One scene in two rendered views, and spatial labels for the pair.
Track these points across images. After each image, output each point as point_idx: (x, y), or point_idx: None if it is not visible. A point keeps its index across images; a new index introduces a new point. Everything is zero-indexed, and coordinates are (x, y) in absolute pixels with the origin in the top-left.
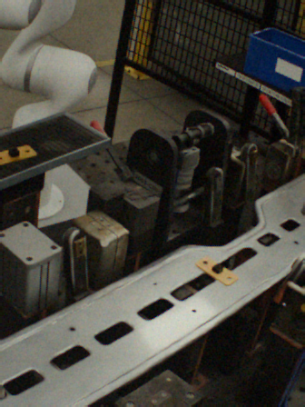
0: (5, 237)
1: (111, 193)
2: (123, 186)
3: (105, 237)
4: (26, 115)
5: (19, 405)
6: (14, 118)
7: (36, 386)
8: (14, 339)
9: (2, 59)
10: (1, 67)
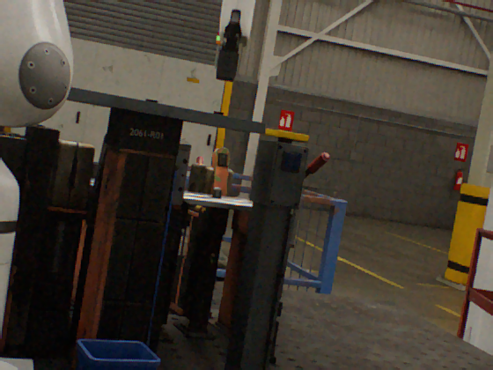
0: (182, 142)
1: (43, 125)
2: (3, 135)
3: (79, 141)
4: (6, 167)
5: (204, 195)
6: (16, 190)
7: (186, 193)
8: (187, 196)
9: (69, 62)
10: (72, 77)
